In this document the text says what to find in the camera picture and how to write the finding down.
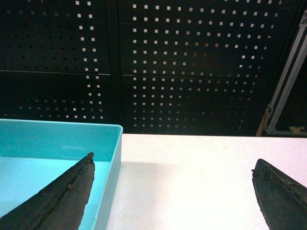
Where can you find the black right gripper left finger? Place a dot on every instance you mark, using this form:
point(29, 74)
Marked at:
point(58, 206)

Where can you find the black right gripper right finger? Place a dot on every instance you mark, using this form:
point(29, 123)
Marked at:
point(282, 200)

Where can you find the light turquoise plastic tray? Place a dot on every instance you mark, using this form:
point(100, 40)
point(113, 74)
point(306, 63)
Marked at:
point(35, 153)

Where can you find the black flight case aluminium edges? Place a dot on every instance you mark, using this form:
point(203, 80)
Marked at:
point(286, 114)

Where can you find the black perforated pegboard panel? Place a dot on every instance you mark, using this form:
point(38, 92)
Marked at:
point(190, 67)

